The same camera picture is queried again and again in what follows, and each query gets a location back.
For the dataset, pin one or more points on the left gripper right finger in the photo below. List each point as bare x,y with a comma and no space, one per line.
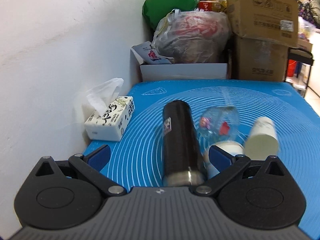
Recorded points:
230,169

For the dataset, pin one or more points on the blue silicone baking mat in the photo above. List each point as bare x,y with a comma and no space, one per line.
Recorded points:
137,159

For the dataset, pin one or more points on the upper brown cardboard box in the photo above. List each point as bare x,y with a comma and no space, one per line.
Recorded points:
268,20

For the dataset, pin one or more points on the clear plastic bag of items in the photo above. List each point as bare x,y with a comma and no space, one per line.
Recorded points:
192,36

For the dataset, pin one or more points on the clear glass jar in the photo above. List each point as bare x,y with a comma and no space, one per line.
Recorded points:
219,124

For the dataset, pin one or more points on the red bucket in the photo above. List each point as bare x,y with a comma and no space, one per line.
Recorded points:
291,68

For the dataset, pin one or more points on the white open cardboard box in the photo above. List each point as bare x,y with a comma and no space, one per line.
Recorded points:
156,67

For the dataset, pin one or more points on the lower brown cardboard box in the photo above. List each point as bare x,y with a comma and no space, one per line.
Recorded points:
259,60

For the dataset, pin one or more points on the white tissue pack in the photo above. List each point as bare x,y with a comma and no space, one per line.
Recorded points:
112,112

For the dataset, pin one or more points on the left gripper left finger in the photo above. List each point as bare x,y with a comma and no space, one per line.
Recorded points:
88,168

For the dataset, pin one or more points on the red gift box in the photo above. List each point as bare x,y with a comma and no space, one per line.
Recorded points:
210,6

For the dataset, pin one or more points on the brown cardboard box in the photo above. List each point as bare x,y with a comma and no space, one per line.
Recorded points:
268,20
259,60

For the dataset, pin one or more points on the black steel thermos tumbler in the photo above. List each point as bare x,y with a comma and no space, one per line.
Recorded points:
183,163

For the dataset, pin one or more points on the plain white paper cup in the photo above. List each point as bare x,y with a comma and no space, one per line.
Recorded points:
262,140

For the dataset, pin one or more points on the green bag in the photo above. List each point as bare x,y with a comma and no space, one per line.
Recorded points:
167,1

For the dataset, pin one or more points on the black metal stool frame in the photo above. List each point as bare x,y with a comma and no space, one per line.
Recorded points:
300,80

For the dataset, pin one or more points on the printed blue orange paper cup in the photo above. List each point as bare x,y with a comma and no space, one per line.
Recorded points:
219,156

